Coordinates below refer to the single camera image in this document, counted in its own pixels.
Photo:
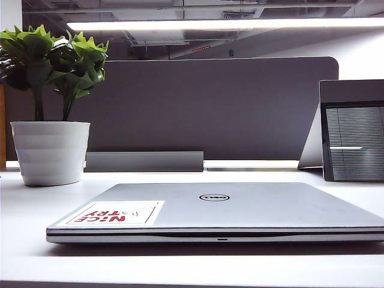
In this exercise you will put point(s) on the white red Nice Try sticker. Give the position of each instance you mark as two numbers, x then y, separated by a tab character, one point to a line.
114	213

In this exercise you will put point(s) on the white angled stand panel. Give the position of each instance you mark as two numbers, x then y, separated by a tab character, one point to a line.
313	150

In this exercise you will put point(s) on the white ribbed plant pot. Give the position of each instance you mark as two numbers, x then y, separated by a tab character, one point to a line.
51	153

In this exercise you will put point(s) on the black framed reflective tablet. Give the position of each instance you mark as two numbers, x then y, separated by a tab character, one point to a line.
354	144

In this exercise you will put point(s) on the silver divider mounting bracket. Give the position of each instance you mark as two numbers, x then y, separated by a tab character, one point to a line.
144	162

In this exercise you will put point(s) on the grey desk divider panel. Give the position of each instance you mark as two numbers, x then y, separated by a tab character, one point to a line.
210	105

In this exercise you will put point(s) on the red ceiling sign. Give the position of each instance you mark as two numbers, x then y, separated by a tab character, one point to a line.
200	49

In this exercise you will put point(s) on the ceiling air vent grille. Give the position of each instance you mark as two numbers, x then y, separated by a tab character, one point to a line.
238	15

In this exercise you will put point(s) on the silver Dell laptop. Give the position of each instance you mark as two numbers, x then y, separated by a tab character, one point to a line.
240	210

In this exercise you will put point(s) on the green artificial plant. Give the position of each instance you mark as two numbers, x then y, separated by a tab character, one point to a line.
36	60

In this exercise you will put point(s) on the long ceiling light strip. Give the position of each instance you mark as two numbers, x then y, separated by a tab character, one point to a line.
225	24

